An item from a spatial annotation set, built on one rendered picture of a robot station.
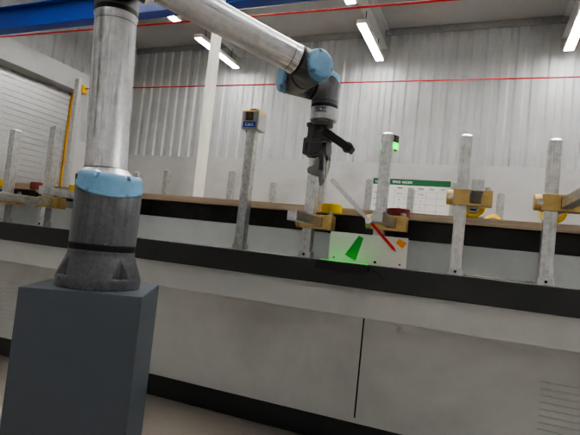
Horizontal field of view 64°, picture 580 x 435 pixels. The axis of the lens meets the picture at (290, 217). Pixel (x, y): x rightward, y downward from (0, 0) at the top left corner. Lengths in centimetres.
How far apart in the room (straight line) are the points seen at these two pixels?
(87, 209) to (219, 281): 78
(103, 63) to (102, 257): 54
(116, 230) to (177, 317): 107
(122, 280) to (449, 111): 834
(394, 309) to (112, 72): 110
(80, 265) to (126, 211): 15
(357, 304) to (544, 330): 56
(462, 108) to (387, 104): 136
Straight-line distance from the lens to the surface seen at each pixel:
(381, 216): 130
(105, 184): 112
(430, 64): 943
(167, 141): 1124
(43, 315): 111
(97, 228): 111
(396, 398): 184
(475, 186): 128
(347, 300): 161
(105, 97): 135
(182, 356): 214
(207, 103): 307
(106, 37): 140
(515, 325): 158
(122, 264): 113
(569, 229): 176
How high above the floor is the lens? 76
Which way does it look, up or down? 3 degrees up
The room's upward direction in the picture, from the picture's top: 6 degrees clockwise
